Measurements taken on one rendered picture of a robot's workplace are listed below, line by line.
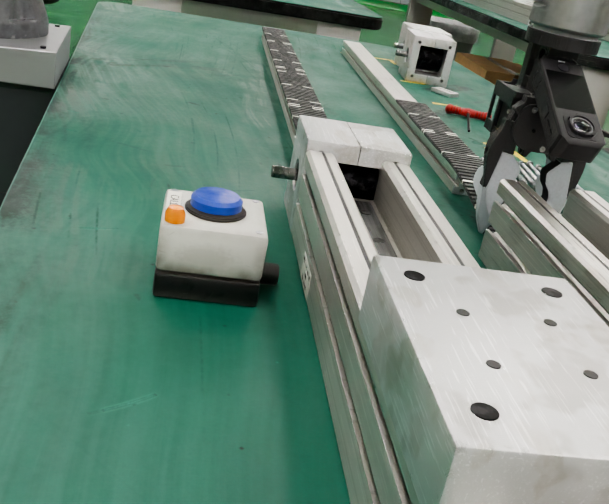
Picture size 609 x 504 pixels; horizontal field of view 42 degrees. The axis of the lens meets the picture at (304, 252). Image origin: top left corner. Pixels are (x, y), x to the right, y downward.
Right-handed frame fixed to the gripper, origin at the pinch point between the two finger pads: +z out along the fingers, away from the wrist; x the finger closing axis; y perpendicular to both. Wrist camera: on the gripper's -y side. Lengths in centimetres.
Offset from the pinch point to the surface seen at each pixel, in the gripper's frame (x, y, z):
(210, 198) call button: 32.5, -17.5, -5.3
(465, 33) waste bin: -146, 470, 31
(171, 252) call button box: 34.9, -20.5, -1.9
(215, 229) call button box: 32.0, -20.2, -4.0
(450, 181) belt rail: 1.9, 17.0, 1.0
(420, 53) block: -11, 91, -4
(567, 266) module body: 5.0, -21.4, -5.2
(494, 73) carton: -127, 348, 36
